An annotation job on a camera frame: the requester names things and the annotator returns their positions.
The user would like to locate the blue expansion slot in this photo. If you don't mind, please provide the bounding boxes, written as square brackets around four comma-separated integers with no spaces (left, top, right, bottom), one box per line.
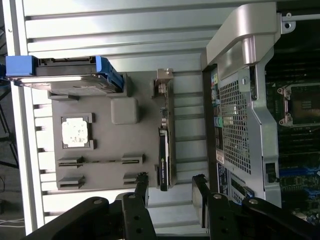
[279,167,320,179]

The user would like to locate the CPU socket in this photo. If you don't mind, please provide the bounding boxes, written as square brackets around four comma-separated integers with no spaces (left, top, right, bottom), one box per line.
[277,83,320,127]

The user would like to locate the hard disk in blue carrier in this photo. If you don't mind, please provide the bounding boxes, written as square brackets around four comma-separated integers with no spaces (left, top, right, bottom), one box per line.
[4,55,125,97]

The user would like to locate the grey parts rack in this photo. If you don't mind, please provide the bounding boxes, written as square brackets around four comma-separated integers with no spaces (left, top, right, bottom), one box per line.
[47,72,176,192]

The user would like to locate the silver CPU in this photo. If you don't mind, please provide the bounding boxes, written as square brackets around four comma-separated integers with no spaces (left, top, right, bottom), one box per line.
[61,116,90,147]

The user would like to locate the black open PC case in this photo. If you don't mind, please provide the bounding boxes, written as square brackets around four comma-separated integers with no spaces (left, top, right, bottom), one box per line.
[199,0,320,240]

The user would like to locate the green motherboard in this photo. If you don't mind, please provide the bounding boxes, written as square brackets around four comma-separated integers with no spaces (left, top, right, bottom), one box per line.
[264,62,320,226]

